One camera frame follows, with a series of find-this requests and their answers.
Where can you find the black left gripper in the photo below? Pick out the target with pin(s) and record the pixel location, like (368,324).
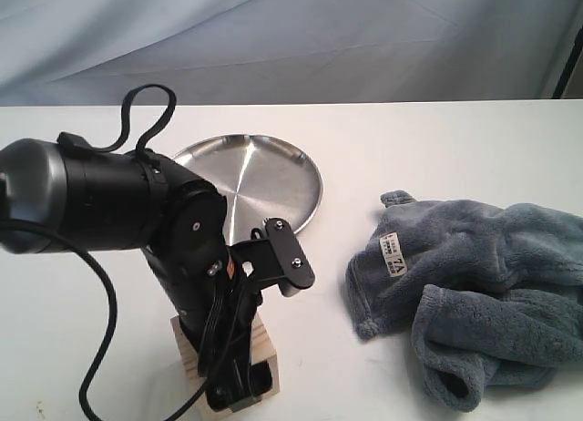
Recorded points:
(216,294)

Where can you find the light wooden block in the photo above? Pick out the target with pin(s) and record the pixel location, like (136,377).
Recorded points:
(262,350)

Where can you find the grey-blue fleece towel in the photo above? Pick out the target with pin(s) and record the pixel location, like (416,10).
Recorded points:
(489,296)

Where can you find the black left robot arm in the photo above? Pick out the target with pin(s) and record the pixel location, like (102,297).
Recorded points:
(69,197)

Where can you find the round stainless steel plate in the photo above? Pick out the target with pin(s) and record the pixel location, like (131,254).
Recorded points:
(261,176)

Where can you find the blue-grey backdrop curtain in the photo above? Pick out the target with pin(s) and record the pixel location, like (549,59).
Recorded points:
(211,52)

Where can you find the black stand pole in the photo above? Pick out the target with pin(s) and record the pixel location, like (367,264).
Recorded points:
(569,67)

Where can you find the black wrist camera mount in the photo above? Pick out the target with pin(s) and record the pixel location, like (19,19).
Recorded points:
(277,258)

